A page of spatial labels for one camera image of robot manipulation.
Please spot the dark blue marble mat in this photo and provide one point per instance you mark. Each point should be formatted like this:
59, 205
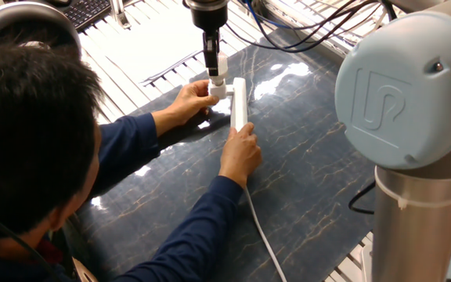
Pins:
311, 149

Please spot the white bulb holder adapter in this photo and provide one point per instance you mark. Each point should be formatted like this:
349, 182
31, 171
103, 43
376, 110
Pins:
217, 91

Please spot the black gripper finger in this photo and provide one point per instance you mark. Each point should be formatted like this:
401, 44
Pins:
211, 55

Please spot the aluminium post with bracket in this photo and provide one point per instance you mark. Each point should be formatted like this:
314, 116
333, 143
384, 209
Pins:
117, 11

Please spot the person's left hand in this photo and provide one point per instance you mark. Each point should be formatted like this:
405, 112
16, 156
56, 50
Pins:
188, 103

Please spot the aluminium corner bracket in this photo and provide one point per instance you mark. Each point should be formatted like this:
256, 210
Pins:
365, 262

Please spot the left forearm blue sleeve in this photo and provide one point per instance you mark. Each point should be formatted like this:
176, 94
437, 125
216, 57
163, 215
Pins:
123, 149

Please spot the person's right hand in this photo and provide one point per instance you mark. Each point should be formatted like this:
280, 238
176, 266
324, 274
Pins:
240, 156

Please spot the black keyboard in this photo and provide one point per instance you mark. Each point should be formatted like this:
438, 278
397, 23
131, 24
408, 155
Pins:
86, 11

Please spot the right forearm blue sleeve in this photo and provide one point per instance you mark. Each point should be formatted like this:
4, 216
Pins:
194, 235

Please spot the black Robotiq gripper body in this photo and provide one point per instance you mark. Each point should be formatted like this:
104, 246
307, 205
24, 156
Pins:
210, 19

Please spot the white paper stack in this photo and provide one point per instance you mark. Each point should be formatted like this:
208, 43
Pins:
151, 43

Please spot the white power strip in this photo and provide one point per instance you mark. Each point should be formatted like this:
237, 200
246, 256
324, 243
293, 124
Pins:
239, 105

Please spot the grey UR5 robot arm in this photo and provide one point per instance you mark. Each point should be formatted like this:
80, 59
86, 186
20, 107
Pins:
401, 98

